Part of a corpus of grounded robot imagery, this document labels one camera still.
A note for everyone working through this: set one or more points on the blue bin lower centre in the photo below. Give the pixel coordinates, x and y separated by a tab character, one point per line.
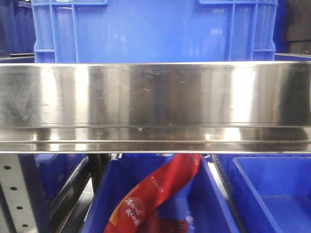
199	207

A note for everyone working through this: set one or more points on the blue bin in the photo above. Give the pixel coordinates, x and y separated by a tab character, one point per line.
271	193
54	170
199	207

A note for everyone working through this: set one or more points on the blue bin lower left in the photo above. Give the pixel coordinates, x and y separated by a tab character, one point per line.
54	170

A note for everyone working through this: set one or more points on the blue bin lower right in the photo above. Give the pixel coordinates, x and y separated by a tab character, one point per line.
271	193

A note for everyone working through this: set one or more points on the red snack package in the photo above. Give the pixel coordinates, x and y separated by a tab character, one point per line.
152	191

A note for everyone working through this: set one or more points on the large blue crate upper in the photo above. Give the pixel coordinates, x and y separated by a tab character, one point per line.
148	31

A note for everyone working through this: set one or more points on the perforated metal upright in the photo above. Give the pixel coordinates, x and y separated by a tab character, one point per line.
15	177

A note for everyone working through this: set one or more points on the stainless steel shelf rail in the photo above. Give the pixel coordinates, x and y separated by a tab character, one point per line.
218	107

